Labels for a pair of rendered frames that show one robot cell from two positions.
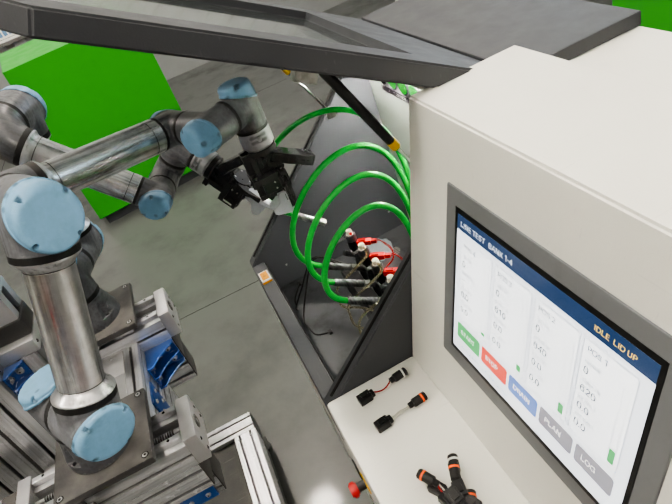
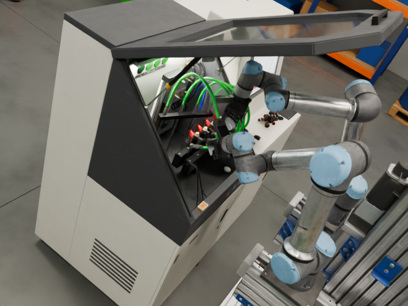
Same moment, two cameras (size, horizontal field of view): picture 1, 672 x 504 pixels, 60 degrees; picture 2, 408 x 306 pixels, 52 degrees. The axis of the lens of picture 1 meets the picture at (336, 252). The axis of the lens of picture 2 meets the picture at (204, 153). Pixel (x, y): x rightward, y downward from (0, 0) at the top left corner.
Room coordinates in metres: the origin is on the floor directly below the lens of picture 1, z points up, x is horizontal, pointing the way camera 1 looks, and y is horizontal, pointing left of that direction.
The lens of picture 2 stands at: (2.71, 0.82, 2.27)
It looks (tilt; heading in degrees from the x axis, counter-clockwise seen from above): 36 degrees down; 208
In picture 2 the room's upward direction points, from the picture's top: 24 degrees clockwise
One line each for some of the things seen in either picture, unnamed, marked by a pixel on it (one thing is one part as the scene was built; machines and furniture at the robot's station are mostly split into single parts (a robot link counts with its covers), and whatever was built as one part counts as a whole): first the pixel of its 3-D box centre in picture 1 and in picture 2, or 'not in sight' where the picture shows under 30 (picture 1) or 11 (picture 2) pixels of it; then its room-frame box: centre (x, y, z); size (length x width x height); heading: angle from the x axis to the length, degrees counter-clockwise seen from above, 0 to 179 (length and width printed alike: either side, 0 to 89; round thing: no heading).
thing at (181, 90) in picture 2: not in sight; (186, 78); (1.06, -0.35, 1.20); 0.13 x 0.03 x 0.31; 10
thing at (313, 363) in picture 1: (299, 338); (219, 196); (1.21, 0.18, 0.87); 0.62 x 0.04 x 0.16; 10
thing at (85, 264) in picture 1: (64, 274); (314, 250); (1.44, 0.72, 1.20); 0.13 x 0.12 x 0.14; 171
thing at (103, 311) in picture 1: (86, 306); (301, 268); (1.43, 0.72, 1.09); 0.15 x 0.15 x 0.10
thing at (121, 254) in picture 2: not in sight; (154, 224); (1.26, -0.08, 0.39); 0.70 x 0.58 x 0.79; 10
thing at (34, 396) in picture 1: (60, 398); (350, 189); (0.94, 0.64, 1.20); 0.13 x 0.12 x 0.14; 40
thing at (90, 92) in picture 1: (109, 114); not in sight; (4.77, 1.29, 0.65); 0.95 x 0.86 x 1.30; 107
